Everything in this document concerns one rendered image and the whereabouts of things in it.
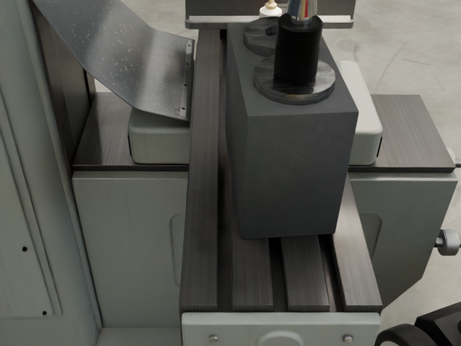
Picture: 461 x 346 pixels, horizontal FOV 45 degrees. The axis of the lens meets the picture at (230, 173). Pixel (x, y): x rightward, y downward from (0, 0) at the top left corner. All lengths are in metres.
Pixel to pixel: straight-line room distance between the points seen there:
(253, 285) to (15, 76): 0.55
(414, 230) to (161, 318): 0.66
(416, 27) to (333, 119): 2.98
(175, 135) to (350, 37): 2.35
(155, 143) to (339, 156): 0.53
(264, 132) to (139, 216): 0.66
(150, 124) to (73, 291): 0.46
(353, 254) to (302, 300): 0.10
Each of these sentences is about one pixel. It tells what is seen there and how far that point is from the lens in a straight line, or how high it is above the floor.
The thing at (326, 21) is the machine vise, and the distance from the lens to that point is 1.20.
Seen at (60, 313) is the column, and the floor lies 0.36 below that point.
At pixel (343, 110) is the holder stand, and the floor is 1.12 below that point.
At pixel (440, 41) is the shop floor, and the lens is 3.44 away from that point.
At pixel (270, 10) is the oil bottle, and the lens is 1.05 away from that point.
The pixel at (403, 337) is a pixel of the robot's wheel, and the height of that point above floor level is 0.59.
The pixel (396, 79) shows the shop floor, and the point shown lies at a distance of 2.98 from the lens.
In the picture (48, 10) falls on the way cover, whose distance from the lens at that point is 0.98.
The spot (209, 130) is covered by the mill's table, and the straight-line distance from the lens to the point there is 0.87.
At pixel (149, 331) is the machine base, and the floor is 0.20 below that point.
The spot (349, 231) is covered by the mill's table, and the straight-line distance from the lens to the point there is 0.73.
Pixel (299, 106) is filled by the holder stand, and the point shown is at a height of 1.12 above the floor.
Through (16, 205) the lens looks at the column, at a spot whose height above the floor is 0.70.
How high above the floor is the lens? 1.45
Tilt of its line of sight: 40 degrees down
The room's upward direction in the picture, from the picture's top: 1 degrees clockwise
